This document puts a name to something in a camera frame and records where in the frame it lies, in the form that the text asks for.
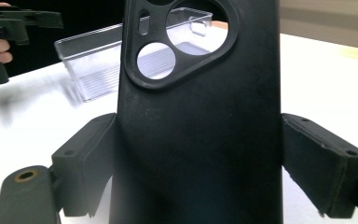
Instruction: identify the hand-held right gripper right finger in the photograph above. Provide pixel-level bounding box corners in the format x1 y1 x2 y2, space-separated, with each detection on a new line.
281 112 358 219

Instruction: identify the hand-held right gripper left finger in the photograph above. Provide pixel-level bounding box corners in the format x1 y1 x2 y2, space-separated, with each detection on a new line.
50 112 119 218

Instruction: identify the clear plastic tray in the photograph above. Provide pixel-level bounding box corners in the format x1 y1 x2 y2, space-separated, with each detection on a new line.
53 7 214 104

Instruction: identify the black phone case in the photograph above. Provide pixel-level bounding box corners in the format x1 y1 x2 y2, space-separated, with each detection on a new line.
108 0 284 224

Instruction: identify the white table sheet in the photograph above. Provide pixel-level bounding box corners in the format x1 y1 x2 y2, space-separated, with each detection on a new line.
0 21 358 224

